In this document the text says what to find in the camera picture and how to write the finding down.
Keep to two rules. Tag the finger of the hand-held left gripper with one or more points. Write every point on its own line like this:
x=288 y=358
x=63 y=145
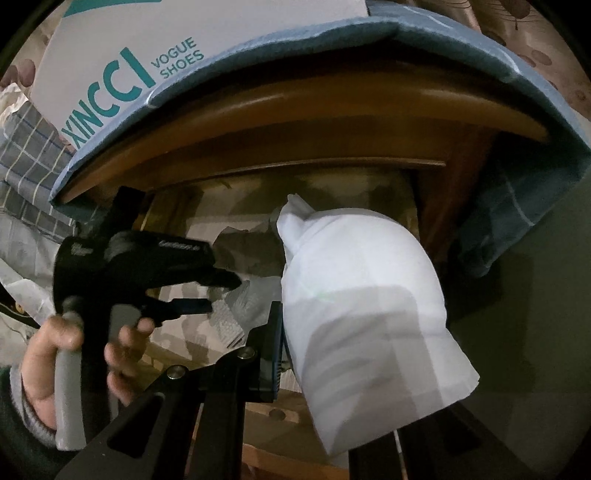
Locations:
x=224 y=278
x=189 y=307

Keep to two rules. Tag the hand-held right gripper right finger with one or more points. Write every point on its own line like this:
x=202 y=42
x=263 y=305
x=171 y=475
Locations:
x=374 y=466

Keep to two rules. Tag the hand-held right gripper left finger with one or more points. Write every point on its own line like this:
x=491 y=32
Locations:
x=276 y=350

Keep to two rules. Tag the grey ribbed knit cloth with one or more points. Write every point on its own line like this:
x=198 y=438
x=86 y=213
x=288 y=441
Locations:
x=249 y=300

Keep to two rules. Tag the white towel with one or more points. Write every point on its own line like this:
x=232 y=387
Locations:
x=369 y=300

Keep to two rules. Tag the person's left forearm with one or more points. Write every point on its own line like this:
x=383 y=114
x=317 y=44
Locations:
x=18 y=438

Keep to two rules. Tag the person's left hand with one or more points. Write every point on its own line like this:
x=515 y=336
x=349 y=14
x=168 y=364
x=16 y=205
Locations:
x=41 y=369

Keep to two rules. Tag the white printed sheet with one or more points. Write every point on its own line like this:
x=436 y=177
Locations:
x=23 y=249

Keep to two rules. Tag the grey plaid bedding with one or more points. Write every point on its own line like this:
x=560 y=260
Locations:
x=27 y=161

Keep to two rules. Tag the wooden nightstand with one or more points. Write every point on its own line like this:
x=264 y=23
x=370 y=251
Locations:
x=277 y=106

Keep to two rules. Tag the white plastic bag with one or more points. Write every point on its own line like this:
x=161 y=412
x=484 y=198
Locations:
x=11 y=104

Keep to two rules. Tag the white shoe box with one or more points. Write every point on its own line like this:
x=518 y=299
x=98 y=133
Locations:
x=231 y=27

